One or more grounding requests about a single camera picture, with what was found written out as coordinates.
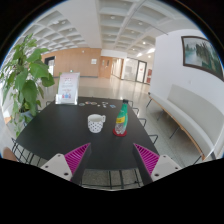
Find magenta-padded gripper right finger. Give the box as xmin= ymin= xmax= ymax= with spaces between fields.
xmin=132 ymin=142 xmax=183 ymax=186

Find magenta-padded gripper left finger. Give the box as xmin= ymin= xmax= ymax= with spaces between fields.
xmin=39 ymin=142 xmax=93 ymax=186

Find green plastic drink bottle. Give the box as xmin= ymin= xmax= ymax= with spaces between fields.
xmin=114 ymin=98 xmax=130 ymax=136

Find flat round red coaster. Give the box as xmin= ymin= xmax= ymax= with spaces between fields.
xmin=112 ymin=128 xmax=128 ymax=138

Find white polka-dot mug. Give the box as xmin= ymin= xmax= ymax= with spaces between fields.
xmin=87 ymin=113 xmax=107 ymax=134

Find long white bench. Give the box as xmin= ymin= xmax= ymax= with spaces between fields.
xmin=146 ymin=83 xmax=224 ymax=161

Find clear acrylic sign stand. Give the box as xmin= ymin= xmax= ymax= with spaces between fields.
xmin=54 ymin=72 xmax=81 ymax=106

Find potted green leafy plant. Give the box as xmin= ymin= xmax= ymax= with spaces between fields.
xmin=0 ymin=35 xmax=56 ymax=138

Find framed landscape painting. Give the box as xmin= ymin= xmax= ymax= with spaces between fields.
xmin=180 ymin=35 xmax=224 ymax=82

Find recessed ceiling lights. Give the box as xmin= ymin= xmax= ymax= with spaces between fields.
xmin=49 ymin=14 xmax=158 ymax=58

